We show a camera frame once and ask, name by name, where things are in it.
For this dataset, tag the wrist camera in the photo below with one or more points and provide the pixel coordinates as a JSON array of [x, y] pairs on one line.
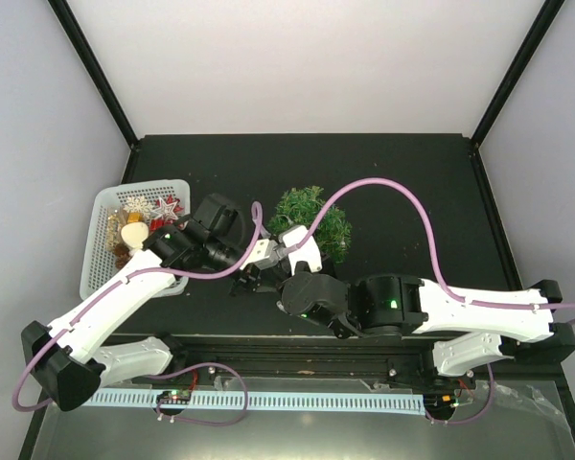
[[309, 253], [265, 254]]

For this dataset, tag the light blue cable duct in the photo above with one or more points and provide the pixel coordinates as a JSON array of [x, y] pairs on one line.
[[172, 399]]

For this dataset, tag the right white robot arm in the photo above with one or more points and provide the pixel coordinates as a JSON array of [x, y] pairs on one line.
[[489, 325]]

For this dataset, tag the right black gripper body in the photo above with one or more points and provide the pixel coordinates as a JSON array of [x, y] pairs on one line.
[[341, 332]]

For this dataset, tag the silver red star ornament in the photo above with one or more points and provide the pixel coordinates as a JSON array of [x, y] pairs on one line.
[[167, 208]]

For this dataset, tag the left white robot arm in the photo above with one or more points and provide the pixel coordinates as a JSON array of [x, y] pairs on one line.
[[68, 357]]

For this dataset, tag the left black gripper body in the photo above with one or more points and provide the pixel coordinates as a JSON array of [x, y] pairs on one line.
[[243, 280]]

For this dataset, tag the white round wooden ornament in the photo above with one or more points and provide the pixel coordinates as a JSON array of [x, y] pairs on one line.
[[134, 234]]

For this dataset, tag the white snowflake ornament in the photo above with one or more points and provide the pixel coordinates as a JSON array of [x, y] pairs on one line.
[[139, 204]]

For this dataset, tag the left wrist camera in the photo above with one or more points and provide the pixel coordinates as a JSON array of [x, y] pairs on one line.
[[265, 254]]

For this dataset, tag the brown pine cone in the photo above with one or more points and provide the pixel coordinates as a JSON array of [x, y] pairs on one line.
[[122, 255]]

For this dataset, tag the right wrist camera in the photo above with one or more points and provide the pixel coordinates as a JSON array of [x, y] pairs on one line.
[[309, 253]]

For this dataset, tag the white plastic basket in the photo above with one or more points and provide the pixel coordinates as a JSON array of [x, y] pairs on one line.
[[98, 263]]

